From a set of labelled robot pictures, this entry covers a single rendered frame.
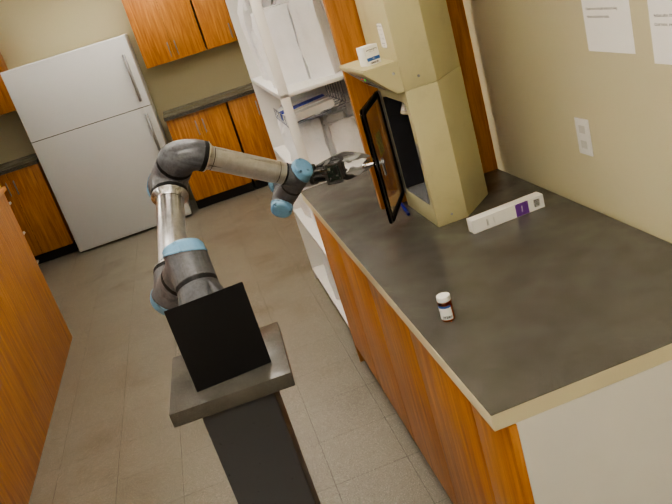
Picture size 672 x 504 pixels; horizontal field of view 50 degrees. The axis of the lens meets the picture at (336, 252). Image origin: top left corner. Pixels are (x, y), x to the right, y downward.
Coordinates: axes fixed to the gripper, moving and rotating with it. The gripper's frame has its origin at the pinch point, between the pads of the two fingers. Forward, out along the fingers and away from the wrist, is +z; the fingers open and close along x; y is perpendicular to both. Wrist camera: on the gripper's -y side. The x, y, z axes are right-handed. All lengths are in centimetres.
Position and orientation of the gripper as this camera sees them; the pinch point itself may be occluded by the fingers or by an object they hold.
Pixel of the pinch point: (367, 160)
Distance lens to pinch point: 248.4
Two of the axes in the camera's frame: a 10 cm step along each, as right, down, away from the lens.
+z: 9.4, -1.7, -3.0
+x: -2.8, -8.9, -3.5
